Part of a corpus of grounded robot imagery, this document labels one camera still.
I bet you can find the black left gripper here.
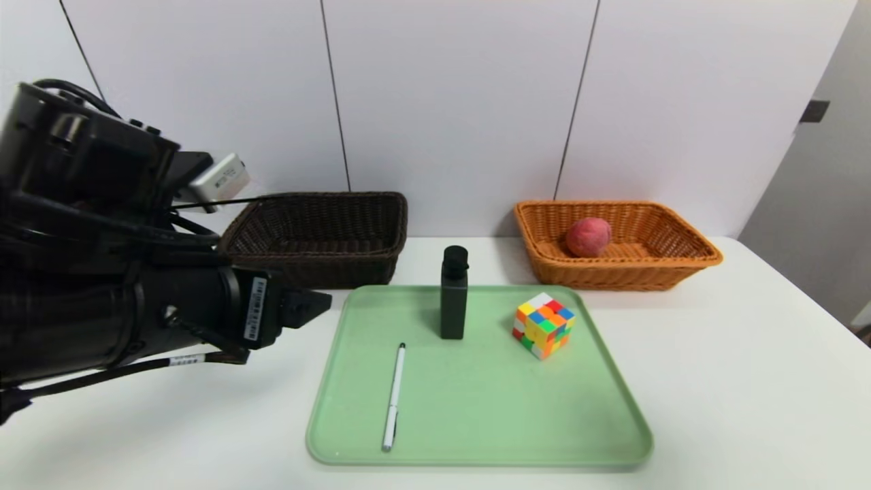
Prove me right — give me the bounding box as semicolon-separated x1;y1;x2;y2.
160;265;333;350

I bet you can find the white pen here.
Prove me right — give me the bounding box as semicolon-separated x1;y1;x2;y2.
382;342;407;452

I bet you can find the black rectangular bottle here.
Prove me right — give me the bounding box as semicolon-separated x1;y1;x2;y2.
440;246;470;340

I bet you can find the red peach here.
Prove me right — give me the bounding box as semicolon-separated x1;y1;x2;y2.
566;217;612;258

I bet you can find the dark brown wicker basket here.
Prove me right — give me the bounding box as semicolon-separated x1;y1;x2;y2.
219;192;409;289

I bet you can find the orange wicker basket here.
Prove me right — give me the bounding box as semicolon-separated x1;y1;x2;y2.
514;200;723;293

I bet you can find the light green plastic tray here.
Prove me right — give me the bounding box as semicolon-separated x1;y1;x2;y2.
306;284;654;468

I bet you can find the multicoloured puzzle cube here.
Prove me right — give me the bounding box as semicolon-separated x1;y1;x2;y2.
512;293;576;360

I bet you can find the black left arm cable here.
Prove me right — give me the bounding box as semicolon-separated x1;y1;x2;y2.
0;344;249;409

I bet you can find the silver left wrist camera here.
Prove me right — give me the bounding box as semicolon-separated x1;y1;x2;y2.
187;153;251;214

